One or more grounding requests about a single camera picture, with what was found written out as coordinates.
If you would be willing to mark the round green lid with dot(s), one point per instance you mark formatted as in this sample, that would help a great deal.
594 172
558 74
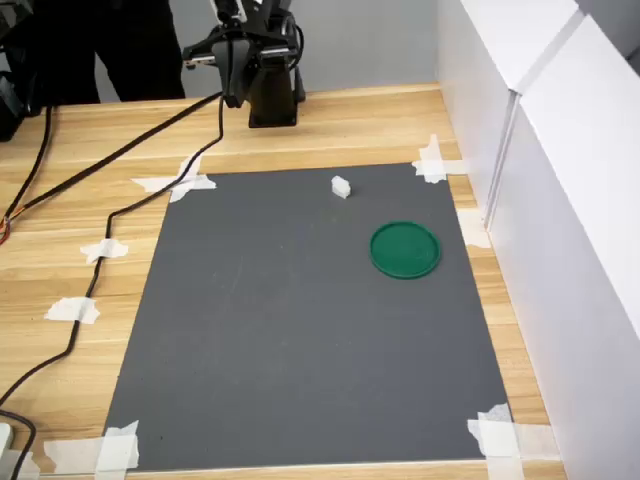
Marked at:
405 250

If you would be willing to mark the white masking tape piece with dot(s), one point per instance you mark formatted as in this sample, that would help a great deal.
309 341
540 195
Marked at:
117 450
472 232
500 440
430 167
192 182
70 310
105 248
27 469

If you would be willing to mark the white power adapter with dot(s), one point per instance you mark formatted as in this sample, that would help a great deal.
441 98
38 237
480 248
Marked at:
5 436

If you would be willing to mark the dark grey mat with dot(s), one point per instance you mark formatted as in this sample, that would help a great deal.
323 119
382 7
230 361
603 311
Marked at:
300 325

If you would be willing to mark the black office chair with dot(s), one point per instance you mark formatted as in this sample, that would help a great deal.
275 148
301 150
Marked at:
17 60

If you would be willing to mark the white partition panel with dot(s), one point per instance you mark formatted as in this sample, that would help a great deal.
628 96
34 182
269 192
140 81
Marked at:
575 250
470 100

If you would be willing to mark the small white plastic terminal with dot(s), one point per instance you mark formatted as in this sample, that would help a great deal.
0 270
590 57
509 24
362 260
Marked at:
341 187

